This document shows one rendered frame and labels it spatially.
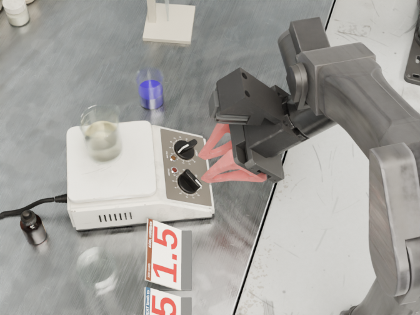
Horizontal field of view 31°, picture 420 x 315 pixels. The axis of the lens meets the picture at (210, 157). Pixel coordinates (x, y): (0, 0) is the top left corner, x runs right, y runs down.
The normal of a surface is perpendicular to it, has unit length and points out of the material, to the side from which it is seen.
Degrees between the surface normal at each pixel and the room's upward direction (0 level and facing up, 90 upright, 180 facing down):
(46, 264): 0
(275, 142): 90
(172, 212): 90
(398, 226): 36
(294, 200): 0
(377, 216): 90
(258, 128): 41
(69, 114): 0
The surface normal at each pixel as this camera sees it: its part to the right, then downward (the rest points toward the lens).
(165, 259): 0.64, -0.41
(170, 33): 0.00, -0.53
